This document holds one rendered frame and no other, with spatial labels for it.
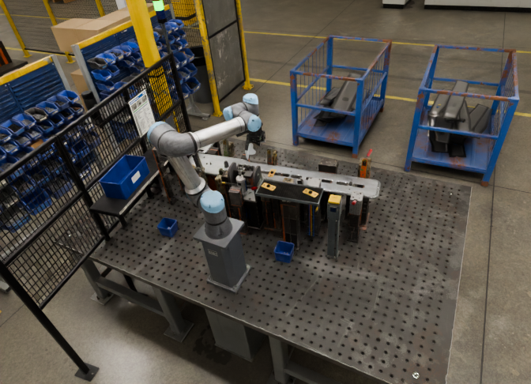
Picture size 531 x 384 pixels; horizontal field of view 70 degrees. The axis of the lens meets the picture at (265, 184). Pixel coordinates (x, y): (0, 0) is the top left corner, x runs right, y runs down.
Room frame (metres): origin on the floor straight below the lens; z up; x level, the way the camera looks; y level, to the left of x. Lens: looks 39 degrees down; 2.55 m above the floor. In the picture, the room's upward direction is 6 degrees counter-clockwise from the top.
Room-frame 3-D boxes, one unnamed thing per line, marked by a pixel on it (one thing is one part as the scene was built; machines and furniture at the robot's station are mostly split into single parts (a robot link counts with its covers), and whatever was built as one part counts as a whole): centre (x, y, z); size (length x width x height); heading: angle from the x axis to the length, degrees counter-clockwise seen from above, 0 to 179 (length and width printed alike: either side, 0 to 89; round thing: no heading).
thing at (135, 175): (2.05, 0.92, 1.10); 0.30 x 0.17 x 0.13; 159
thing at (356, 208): (1.65, -0.53, 0.88); 0.11 x 0.10 x 0.36; 157
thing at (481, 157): (3.46, -2.13, 0.47); 1.20 x 0.80 x 0.95; 151
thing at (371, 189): (2.03, -0.07, 1.00); 1.38 x 0.22 x 0.02; 67
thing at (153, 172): (2.21, 0.85, 1.02); 0.90 x 0.22 x 0.03; 157
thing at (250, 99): (1.78, 0.03, 1.65); 0.09 x 0.08 x 0.11; 124
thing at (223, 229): (1.46, 0.28, 1.15); 0.15 x 0.15 x 0.10
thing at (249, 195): (1.89, 0.12, 0.94); 0.18 x 0.13 x 0.49; 67
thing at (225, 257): (1.46, 0.28, 0.90); 0.21 x 0.21 x 0.40; 59
